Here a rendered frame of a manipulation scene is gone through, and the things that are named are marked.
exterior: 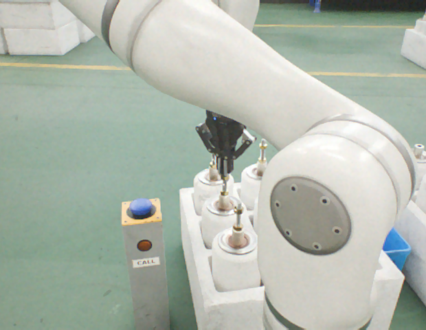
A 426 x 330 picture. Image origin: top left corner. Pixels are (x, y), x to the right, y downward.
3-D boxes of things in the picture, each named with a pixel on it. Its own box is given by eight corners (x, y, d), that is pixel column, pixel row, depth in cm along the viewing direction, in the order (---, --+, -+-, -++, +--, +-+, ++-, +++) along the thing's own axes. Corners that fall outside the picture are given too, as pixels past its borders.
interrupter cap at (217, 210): (213, 220, 81) (213, 217, 81) (201, 200, 87) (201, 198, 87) (247, 213, 83) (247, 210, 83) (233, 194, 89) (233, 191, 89)
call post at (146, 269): (170, 339, 86) (162, 221, 71) (137, 344, 84) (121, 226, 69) (167, 311, 92) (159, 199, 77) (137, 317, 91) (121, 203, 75)
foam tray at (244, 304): (386, 339, 86) (405, 276, 77) (205, 370, 79) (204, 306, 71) (311, 225, 119) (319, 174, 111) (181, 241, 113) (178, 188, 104)
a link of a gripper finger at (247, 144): (247, 138, 73) (228, 153, 77) (253, 146, 73) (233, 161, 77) (254, 133, 75) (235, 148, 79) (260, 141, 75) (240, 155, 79)
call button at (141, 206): (153, 218, 72) (152, 208, 71) (130, 220, 71) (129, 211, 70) (152, 205, 75) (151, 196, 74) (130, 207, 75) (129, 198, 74)
